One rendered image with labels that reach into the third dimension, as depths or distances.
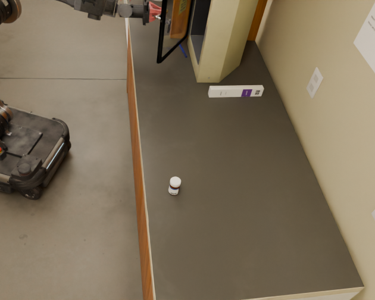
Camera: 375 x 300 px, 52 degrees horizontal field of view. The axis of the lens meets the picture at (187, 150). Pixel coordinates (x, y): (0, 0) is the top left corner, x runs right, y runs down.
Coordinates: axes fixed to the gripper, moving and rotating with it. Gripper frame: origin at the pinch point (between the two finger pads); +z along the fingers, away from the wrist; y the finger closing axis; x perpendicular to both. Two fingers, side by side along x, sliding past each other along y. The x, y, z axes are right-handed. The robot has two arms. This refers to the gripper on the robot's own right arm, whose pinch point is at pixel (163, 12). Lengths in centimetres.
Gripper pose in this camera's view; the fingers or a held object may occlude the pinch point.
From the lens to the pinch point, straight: 184.6
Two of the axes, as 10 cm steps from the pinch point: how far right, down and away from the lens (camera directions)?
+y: 1.3, -6.5, -7.5
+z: 9.8, -0.2, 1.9
